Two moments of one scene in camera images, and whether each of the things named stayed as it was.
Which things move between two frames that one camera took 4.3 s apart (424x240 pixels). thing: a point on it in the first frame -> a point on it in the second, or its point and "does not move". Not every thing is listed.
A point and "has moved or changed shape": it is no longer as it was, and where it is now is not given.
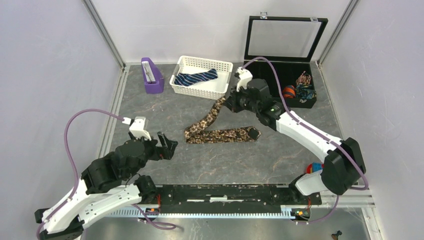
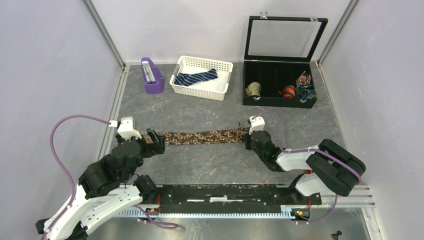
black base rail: x=231 y=199 does not move
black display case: x=288 y=43 does not move
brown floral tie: x=196 y=133 has moved or changed shape
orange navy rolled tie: x=289 y=91 does not move
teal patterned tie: x=305 y=91 does not move
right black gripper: x=231 y=100 -> x=247 y=137
